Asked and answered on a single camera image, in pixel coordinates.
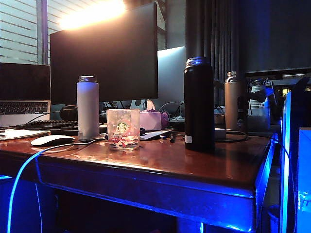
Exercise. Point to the black thermos bottle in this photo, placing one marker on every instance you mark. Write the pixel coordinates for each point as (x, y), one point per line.
(199, 109)

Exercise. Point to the silver laptop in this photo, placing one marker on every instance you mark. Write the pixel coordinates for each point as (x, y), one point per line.
(24, 82)

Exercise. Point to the vertical frame post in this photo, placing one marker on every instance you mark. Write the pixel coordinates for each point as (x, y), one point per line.
(286, 157)

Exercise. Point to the window blinds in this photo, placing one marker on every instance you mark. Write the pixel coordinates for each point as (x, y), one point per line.
(17, 36)

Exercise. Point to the small round metal tin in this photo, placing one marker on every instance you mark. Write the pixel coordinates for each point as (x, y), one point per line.
(219, 119)

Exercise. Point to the large black monitor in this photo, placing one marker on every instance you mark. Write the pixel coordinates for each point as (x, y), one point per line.
(104, 60)

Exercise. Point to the dark purple pouch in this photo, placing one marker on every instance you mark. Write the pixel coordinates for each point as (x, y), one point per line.
(143, 131)

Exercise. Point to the white power adapter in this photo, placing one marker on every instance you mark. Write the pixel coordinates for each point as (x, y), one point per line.
(220, 133)

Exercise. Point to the white paper stack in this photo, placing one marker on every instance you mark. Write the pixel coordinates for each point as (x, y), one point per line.
(24, 133)

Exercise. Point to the glass cup with green logo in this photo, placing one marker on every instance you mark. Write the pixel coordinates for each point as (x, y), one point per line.
(123, 128)

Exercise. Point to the white computer mouse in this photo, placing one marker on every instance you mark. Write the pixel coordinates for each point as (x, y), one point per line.
(51, 140)

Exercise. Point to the black keyboard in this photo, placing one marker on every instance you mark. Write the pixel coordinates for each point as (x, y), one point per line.
(48, 126)

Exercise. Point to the blue usb stick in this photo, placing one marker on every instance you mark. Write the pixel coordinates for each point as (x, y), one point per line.
(163, 137)

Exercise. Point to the translucent plastic container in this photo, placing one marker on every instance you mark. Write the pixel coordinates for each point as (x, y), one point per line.
(258, 119)

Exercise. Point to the flat grey notepad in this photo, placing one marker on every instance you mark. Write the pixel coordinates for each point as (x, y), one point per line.
(153, 135)

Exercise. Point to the white thermos bottle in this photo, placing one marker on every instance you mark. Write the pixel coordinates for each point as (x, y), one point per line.
(88, 109)

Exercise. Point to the purple tissue box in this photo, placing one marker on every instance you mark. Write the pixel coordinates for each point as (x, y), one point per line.
(150, 120)

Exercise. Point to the tan metal thermos bottle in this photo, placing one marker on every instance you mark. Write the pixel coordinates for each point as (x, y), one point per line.
(232, 104)

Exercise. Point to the black headphones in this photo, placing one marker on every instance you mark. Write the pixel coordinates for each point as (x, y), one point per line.
(69, 113)

